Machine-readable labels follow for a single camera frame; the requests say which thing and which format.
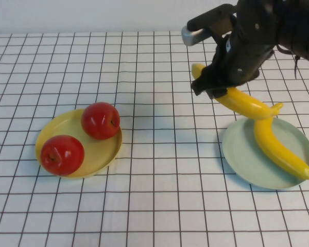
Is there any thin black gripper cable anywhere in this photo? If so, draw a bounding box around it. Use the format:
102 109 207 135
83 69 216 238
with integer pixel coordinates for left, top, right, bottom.
277 45 301 80

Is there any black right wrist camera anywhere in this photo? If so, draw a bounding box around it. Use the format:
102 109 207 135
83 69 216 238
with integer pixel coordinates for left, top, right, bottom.
181 4 237 46

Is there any yellow round plate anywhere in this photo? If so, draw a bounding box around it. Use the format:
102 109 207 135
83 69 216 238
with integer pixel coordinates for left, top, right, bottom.
35 108 123 179

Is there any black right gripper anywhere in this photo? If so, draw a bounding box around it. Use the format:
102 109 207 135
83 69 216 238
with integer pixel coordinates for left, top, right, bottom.
192 0 280 100

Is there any light blue round plate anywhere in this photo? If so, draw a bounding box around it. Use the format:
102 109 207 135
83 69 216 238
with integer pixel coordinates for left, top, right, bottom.
222 117 309 190

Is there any yellow banana with green tip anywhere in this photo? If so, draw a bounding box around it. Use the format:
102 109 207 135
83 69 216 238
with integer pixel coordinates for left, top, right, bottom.
253 117 309 181

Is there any red apple with yellow patch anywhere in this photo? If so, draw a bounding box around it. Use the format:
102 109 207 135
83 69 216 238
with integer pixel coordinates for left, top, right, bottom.
81 102 121 140

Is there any yellow banana with long stem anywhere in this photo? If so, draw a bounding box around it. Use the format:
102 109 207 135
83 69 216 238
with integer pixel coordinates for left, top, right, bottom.
191 63 284 121

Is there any white checked tablecloth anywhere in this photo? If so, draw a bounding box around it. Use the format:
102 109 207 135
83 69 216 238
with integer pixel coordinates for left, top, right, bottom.
0 28 309 247

